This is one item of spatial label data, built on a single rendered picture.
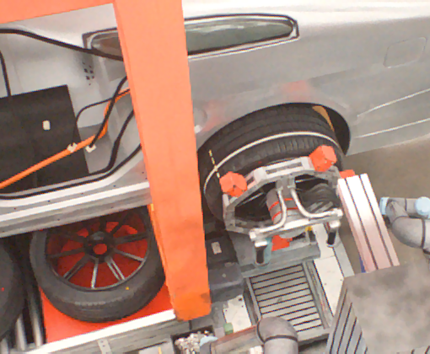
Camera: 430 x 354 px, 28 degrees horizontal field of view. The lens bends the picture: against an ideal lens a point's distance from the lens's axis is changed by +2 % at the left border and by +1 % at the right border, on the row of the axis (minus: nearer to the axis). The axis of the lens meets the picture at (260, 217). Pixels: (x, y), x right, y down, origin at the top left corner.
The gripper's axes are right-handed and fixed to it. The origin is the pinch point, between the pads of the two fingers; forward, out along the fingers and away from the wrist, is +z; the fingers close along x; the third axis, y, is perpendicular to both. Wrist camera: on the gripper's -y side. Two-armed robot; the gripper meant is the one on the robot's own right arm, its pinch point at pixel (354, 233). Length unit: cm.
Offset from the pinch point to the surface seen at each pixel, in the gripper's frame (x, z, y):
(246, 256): -16, 47, -62
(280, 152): -39, 24, 27
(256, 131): -52, 30, 25
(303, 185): -34.3, 11.4, -23.3
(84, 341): 5, 133, -32
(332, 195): -16.6, 6.3, 14.9
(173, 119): -28, 64, 134
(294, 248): -13, 21, -64
